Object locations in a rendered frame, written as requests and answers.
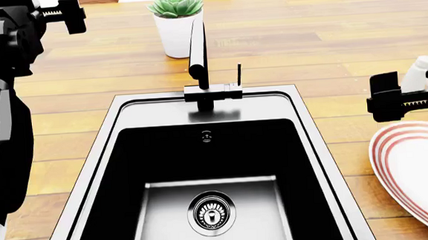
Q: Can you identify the white plant pot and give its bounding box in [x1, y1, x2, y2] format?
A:
[152, 7, 207, 61]

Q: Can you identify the white plastic bottle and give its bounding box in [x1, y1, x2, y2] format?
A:
[398, 54, 428, 94]

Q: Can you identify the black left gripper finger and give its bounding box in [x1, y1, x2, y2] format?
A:
[56, 0, 88, 36]
[27, 0, 49, 36]

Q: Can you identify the steel sink drain strainer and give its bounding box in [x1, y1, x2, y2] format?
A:
[186, 189, 239, 239]

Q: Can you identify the black and steel faucet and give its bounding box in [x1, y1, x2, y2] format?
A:
[179, 14, 245, 115]

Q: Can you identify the white plate with red stripes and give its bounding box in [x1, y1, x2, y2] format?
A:
[366, 120, 428, 240]

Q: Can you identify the stainless steel sink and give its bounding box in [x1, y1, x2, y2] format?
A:
[28, 79, 378, 240]

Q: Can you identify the green succulent plant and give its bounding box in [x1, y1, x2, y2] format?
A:
[146, 0, 206, 22]

